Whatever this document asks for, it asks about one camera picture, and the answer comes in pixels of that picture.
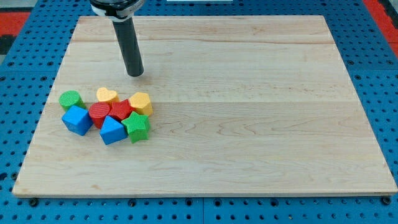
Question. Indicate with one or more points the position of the green cylinder block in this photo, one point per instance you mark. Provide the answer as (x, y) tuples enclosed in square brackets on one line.
[(71, 98)]

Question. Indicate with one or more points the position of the green star block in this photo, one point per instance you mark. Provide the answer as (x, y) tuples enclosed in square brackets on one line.
[(137, 127)]

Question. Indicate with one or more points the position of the yellow hexagon block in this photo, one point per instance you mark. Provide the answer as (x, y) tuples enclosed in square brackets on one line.
[(141, 103)]

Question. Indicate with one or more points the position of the red cylinder block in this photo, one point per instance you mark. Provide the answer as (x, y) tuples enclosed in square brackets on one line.
[(97, 112)]

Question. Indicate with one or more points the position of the blue triangle block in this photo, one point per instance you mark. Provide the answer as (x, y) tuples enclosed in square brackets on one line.
[(112, 131)]

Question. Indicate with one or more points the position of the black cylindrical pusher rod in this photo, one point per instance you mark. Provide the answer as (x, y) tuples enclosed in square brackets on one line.
[(128, 44)]

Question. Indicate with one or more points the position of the blue cube block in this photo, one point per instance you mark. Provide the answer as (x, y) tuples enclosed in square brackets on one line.
[(77, 120)]

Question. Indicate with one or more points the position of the wooden board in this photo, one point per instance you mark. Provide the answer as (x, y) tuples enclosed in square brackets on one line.
[(244, 106)]

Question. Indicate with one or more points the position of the yellow heart block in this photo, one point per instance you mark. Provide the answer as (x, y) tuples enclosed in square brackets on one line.
[(105, 95)]

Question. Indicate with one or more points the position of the red star block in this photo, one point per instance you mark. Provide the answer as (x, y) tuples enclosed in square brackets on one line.
[(121, 110)]

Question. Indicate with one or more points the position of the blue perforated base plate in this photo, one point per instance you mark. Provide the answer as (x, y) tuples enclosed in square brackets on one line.
[(31, 64)]

